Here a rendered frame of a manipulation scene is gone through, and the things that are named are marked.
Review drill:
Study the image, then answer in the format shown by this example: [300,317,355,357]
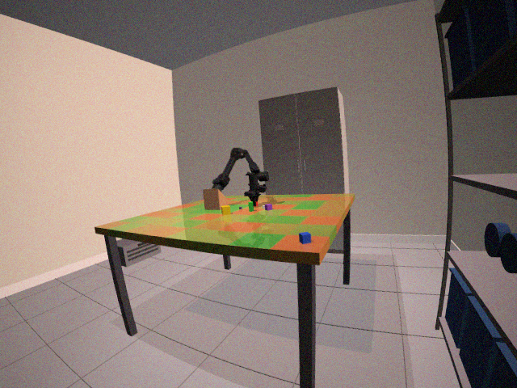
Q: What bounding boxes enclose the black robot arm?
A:
[212,148,269,192]

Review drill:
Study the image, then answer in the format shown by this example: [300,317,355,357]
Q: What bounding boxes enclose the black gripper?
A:
[244,182,261,205]

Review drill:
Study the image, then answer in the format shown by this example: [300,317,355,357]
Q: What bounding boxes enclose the blue cube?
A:
[299,232,312,244]

